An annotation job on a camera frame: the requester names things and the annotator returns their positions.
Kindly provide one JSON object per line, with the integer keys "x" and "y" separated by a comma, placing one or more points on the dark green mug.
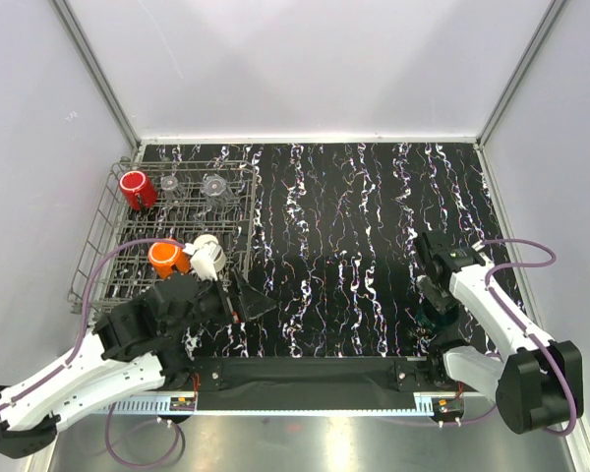
{"x": 434, "y": 323}

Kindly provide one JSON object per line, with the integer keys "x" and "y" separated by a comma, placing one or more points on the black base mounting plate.
{"x": 314, "y": 386}

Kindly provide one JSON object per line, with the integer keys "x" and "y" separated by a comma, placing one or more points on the orange translucent cup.
{"x": 167, "y": 258}

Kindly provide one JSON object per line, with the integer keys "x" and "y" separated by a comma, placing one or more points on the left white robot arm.
{"x": 136, "y": 347}

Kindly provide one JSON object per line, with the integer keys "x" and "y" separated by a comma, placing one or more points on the black marble pattern mat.
{"x": 333, "y": 242}

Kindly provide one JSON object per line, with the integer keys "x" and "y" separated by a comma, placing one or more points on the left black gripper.
{"x": 254, "y": 303}

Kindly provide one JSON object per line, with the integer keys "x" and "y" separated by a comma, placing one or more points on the white steel tumbler brown band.
{"x": 211, "y": 243}

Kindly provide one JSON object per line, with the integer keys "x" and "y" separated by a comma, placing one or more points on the grey wire dish rack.
{"x": 113, "y": 265}

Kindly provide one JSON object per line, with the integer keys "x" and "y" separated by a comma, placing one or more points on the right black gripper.
{"x": 436, "y": 300}

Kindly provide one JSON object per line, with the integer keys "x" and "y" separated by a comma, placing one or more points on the large clear plastic cup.
{"x": 217, "y": 192}

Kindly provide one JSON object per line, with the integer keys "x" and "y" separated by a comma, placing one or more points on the red plastic cup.
{"x": 138, "y": 190}

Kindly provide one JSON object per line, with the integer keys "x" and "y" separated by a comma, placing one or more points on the small clear plastic cup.
{"x": 171, "y": 189}

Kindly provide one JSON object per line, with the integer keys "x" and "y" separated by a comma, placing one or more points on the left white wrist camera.
{"x": 201, "y": 262}

